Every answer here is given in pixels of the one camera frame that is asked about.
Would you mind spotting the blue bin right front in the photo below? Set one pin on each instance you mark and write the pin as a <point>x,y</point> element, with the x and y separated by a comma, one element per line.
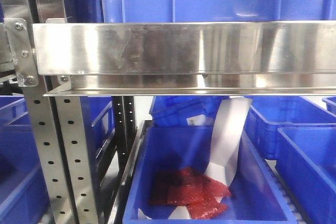
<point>306,162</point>

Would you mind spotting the white paper sheet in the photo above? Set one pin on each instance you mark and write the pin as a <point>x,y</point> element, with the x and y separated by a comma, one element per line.
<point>211,151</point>

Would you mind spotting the blue bin right rear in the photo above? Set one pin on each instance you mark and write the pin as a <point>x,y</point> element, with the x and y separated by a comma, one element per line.
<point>269,113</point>

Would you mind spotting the blue bin tilted rear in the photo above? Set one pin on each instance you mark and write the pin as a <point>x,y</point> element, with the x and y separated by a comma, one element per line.
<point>185,110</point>

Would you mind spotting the steel corner bracket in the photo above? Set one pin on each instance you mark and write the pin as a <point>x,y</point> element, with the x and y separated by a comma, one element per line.
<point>20,45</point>

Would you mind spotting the blue bin left lower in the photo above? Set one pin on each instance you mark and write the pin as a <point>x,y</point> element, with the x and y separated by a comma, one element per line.
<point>24,198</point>

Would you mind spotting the blue bin with red bags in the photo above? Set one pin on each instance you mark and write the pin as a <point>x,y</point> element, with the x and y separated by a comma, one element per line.
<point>255,196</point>

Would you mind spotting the blue bin behind post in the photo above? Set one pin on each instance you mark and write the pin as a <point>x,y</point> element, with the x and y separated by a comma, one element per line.
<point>97,123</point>

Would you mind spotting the stainless steel shelf rail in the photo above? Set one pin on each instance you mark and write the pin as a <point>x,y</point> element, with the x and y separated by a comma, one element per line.
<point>229,58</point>

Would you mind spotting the black perforated post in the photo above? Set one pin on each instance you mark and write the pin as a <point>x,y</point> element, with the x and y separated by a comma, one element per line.
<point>125,126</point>

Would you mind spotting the red mesh bag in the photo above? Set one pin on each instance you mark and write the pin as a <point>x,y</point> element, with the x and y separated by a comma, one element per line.
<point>187,187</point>

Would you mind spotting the perforated steel shelf post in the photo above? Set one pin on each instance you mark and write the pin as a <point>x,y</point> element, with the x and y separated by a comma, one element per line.
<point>68,169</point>

